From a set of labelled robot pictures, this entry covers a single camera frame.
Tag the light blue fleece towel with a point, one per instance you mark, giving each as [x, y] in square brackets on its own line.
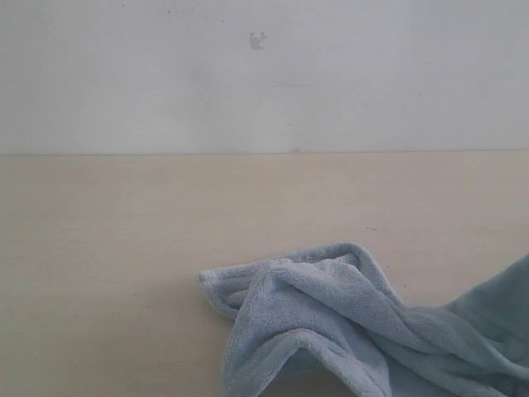
[333, 307]

